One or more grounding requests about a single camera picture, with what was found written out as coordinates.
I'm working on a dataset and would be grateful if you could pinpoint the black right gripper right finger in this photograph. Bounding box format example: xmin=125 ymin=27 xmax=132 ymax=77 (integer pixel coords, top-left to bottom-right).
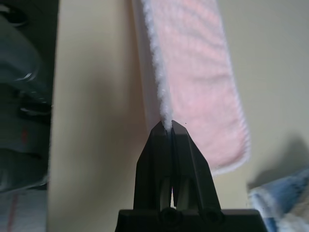
xmin=170 ymin=120 xmax=222 ymax=210

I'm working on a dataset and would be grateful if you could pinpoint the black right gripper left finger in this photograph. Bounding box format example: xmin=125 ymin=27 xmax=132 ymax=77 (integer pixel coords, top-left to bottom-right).
xmin=133 ymin=121 xmax=172 ymax=210

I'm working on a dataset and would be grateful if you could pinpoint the pink towel with white trim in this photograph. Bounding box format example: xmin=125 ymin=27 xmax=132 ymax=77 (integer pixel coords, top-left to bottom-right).
xmin=131 ymin=0 xmax=252 ymax=177

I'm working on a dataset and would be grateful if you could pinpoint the blue folded towel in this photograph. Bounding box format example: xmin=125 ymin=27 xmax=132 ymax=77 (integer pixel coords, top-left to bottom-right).
xmin=248 ymin=169 xmax=309 ymax=232

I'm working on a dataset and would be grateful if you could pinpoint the beige folded towel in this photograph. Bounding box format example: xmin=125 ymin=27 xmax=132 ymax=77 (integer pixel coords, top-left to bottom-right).
xmin=291 ymin=202 xmax=309 ymax=218

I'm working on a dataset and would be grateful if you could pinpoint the grey robot left leg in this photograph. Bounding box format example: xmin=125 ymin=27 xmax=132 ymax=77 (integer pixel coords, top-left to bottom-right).
xmin=0 ymin=14 xmax=53 ymax=83

